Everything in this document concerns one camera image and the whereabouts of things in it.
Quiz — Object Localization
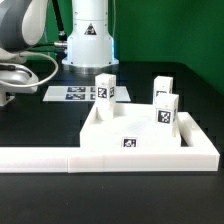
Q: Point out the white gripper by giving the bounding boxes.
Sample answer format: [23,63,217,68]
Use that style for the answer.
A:
[0,63,39,94]

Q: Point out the white square tabletop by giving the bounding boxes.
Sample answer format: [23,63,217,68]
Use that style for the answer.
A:
[80,103,181,149]

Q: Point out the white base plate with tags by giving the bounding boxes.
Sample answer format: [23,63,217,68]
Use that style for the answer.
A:
[43,86,131,102]

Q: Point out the black cables at base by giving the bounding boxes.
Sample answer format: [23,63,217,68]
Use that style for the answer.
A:
[31,0,68,54]

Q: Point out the white L-shaped obstacle wall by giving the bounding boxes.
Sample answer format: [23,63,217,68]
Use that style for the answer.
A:
[0,112,220,173]

